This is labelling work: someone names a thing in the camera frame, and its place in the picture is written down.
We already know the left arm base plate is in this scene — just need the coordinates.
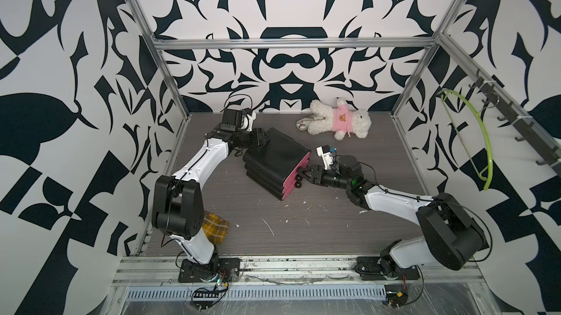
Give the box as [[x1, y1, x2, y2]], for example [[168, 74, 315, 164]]
[[178, 258, 241, 283]]

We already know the aluminium frame back crossbar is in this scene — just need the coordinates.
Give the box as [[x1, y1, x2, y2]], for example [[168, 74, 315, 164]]
[[154, 37, 430, 51]]

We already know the aluminium frame post left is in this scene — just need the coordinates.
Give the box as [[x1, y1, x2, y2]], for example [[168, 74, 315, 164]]
[[125, 0, 190, 120]]

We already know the green wire hanger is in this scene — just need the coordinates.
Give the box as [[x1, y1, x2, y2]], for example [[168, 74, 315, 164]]
[[436, 89, 495, 192]]

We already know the yellow plaid cloth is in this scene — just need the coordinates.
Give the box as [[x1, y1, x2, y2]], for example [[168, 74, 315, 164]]
[[202, 211, 229, 245]]

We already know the black drawer cabinet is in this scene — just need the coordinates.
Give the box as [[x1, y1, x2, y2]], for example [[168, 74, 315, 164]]
[[243, 127, 311, 200]]

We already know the black hook rail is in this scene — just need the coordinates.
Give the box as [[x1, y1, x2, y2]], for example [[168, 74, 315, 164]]
[[470, 69, 560, 177]]

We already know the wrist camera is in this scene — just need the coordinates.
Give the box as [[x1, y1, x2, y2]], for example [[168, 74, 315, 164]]
[[219, 108, 257, 132], [316, 145, 337, 170]]

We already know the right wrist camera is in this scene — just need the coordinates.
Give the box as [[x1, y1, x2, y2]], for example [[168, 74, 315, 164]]
[[316, 145, 337, 170]]

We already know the white teddy bear pink shirt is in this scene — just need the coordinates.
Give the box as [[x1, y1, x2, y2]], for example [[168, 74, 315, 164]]
[[305, 98, 372, 141]]

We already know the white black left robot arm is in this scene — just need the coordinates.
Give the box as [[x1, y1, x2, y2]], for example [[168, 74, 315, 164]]
[[151, 128, 268, 273]]

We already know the aluminium frame post right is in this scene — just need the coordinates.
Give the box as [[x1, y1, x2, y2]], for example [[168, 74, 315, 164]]
[[391, 0, 467, 118]]

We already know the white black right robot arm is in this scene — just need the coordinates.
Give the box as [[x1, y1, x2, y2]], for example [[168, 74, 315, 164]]
[[297, 156, 491, 276]]

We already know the aluminium frame post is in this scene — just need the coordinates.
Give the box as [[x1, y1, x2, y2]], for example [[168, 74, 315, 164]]
[[125, 0, 190, 120], [391, 0, 467, 118]]

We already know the black connector right front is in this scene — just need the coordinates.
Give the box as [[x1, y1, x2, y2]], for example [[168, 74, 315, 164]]
[[384, 284, 408, 309]]

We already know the black connector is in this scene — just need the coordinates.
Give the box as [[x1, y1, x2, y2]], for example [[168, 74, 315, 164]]
[[191, 282, 229, 311], [384, 284, 408, 309]]

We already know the black connector left front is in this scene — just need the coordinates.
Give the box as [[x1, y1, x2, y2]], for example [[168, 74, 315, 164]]
[[191, 282, 229, 311]]

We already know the aluminium front rail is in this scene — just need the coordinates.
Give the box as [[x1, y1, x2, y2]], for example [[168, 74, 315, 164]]
[[111, 255, 485, 287]]

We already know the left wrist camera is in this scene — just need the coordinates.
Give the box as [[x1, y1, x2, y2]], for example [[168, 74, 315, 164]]
[[219, 108, 257, 132]]

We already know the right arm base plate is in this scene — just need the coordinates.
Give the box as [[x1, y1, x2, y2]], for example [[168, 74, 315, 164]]
[[354, 257, 421, 281]]

